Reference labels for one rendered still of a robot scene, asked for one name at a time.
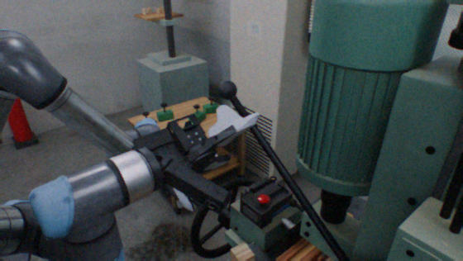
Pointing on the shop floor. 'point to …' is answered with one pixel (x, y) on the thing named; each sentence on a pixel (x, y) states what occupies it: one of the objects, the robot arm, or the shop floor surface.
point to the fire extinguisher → (21, 127)
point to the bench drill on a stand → (169, 68)
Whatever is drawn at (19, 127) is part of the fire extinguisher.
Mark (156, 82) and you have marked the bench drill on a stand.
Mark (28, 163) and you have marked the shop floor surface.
